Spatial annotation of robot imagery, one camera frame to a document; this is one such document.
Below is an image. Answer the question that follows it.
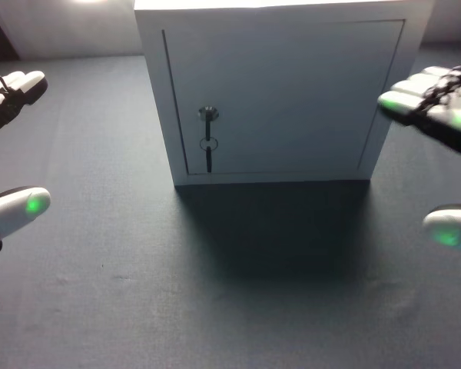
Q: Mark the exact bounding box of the grey table cloth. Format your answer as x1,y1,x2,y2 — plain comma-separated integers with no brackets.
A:
0,42,461,369

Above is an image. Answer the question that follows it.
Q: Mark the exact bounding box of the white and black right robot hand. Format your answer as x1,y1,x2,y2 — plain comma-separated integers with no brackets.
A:
376,57,461,159

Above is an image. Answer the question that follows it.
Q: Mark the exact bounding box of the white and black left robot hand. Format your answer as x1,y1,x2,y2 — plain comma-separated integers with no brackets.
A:
0,71,49,143

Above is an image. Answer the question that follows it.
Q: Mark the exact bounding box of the white metal cabinet box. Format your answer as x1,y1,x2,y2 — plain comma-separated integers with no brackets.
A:
133,0,435,188

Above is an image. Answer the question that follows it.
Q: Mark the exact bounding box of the black key in lock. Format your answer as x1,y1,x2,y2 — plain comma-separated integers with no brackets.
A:
203,108,214,140

